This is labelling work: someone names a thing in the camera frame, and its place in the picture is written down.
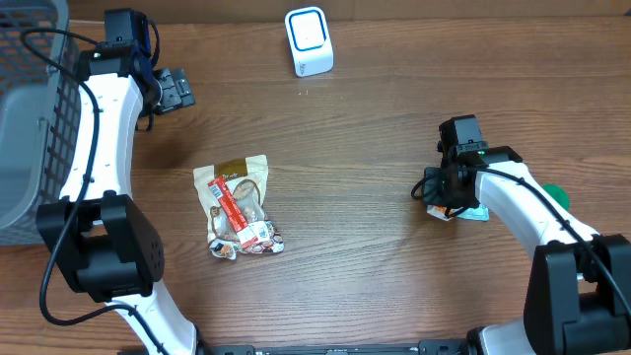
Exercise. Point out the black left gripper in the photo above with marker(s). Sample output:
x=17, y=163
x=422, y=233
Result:
x=176, y=90

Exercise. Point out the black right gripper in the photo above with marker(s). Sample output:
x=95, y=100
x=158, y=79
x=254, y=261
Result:
x=445, y=198

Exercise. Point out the orange snack packet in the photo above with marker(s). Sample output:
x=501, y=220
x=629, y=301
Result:
x=442, y=213

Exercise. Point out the teal tissue pack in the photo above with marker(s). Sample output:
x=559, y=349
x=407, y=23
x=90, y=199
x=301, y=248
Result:
x=481, y=213

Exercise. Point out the green bottle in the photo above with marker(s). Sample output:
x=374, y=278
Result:
x=558, y=194

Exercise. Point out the brown nut snack pouch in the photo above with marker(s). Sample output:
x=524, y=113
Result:
x=246, y=179

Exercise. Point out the red snack bar wrapper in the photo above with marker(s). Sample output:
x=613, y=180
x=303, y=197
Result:
x=246, y=234

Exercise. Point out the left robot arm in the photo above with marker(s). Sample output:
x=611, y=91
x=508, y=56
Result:
x=98, y=237

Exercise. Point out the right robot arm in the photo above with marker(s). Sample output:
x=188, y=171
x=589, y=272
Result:
x=578, y=294

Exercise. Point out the white barcode scanner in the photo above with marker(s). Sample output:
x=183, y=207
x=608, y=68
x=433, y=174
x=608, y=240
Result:
x=309, y=41

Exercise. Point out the grey plastic mesh basket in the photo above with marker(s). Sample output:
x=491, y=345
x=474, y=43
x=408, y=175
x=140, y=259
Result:
x=40, y=113

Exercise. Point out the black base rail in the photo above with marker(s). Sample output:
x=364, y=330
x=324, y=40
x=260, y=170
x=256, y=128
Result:
x=423, y=347

